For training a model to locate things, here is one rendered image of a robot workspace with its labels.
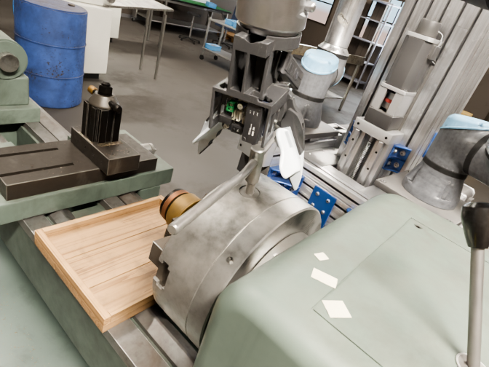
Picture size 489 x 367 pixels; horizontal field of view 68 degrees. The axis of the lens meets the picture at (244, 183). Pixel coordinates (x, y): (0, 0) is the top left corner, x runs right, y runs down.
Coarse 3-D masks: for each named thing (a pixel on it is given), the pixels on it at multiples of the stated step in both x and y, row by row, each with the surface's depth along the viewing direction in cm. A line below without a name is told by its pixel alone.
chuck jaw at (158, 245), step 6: (168, 234) 66; (156, 240) 62; (162, 240) 62; (156, 246) 61; (162, 246) 61; (150, 252) 62; (156, 252) 61; (150, 258) 62; (156, 258) 61; (156, 264) 62; (162, 264) 58; (162, 270) 58; (168, 270) 57; (156, 276) 60; (162, 276) 59; (162, 282) 59
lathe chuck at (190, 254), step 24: (264, 192) 60; (288, 192) 64; (216, 216) 56; (240, 216) 55; (168, 240) 57; (192, 240) 55; (216, 240) 54; (168, 264) 56; (192, 264) 54; (168, 288) 57; (192, 288) 54; (168, 312) 60
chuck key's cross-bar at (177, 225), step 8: (272, 144) 59; (248, 168) 52; (240, 176) 49; (224, 184) 45; (232, 184) 46; (216, 192) 43; (224, 192) 44; (208, 200) 41; (216, 200) 42; (192, 208) 38; (200, 208) 39; (184, 216) 36; (192, 216) 37; (176, 224) 34; (184, 224) 35; (176, 232) 34
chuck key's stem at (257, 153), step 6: (258, 144) 55; (252, 150) 54; (258, 150) 53; (264, 150) 54; (252, 156) 54; (258, 156) 54; (258, 162) 54; (258, 168) 55; (252, 174) 56; (258, 174) 56; (246, 180) 57; (252, 180) 56; (258, 180) 57; (246, 186) 58; (252, 186) 58; (246, 192) 59; (252, 192) 58
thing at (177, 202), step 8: (176, 192) 75; (184, 192) 75; (168, 200) 74; (176, 200) 73; (184, 200) 72; (192, 200) 73; (160, 208) 75; (168, 208) 74; (176, 208) 72; (184, 208) 71; (168, 216) 73; (176, 216) 71; (168, 224) 74
